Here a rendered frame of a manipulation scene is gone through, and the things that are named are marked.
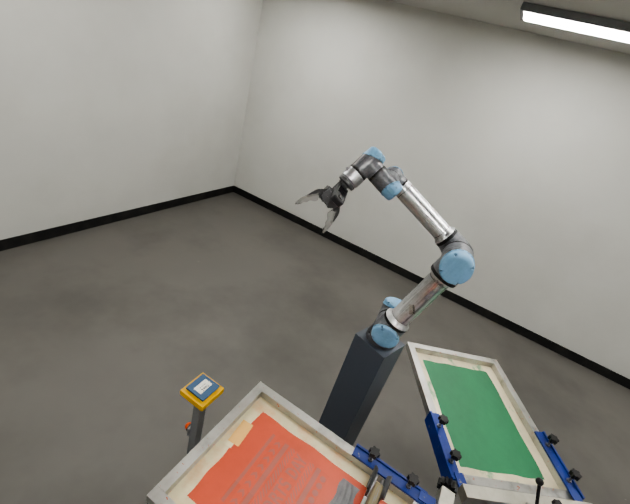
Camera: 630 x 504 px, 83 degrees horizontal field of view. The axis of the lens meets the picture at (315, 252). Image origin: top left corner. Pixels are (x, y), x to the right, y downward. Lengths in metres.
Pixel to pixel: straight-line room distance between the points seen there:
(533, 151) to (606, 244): 1.22
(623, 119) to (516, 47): 1.21
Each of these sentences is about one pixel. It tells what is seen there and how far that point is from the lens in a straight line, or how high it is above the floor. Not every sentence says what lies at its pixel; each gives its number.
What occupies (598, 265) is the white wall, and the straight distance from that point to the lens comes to 4.84.
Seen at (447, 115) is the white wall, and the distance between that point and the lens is 4.57.
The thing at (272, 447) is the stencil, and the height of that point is 0.96.
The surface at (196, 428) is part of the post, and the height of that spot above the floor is 0.72.
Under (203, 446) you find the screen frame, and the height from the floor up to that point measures 0.99.
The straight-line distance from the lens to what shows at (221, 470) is 1.51.
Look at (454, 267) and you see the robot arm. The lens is 1.35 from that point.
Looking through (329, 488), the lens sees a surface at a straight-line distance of 1.56.
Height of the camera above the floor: 2.28
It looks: 28 degrees down
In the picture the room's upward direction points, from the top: 17 degrees clockwise
